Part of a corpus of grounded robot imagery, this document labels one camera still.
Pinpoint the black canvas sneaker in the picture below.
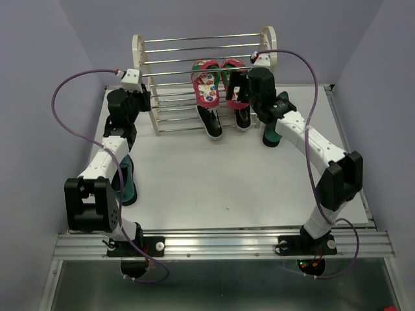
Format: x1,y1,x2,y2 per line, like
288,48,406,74
196,106,222,140
234,106,251,132

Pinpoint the pink printed sandal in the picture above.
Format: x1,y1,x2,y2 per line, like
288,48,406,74
191,60,220,108
220,58,248,110

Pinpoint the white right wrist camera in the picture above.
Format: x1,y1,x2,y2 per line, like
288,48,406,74
250,51,272,70

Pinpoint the aluminium mounting rail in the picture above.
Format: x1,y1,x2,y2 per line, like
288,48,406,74
53,228,395,260

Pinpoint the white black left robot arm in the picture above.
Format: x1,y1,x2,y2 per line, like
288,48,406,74
64,84,150,255

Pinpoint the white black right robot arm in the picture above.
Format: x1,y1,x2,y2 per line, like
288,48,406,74
226,67,363,253

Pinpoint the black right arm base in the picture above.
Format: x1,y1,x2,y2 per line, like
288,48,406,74
274,234,338,257

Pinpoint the green loafer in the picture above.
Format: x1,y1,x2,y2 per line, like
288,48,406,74
261,91,290,148
112,155,137,206

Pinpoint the cream chrome shoe rack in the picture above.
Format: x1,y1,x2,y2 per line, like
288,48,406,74
132,26,277,136

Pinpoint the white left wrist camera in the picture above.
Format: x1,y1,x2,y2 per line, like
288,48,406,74
121,69,143,93

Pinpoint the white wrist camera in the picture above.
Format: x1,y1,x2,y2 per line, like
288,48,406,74
250,51,272,70
121,69,143,93

